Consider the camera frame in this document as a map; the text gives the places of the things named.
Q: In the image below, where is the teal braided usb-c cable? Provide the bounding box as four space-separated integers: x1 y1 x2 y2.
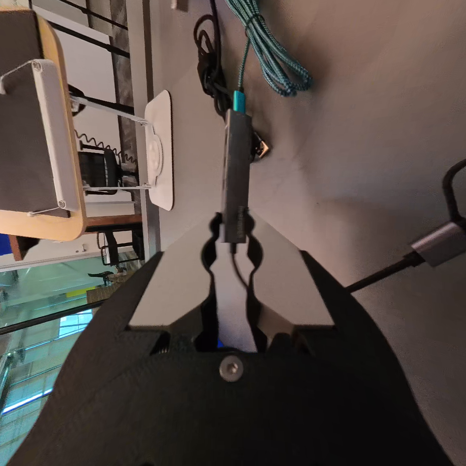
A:
224 0 314 113

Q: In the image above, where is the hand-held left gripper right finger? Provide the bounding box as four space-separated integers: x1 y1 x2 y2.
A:
248 209 333 337

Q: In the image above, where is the grey usb hub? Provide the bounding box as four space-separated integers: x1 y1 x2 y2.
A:
220 108 253 244

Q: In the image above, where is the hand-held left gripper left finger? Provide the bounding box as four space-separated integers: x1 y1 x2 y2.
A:
129 213 223 330

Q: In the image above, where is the black office chair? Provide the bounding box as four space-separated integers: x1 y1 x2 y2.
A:
75 129 140 198

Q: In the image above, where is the black usb-c cable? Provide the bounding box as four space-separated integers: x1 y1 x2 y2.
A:
194 15 273 161

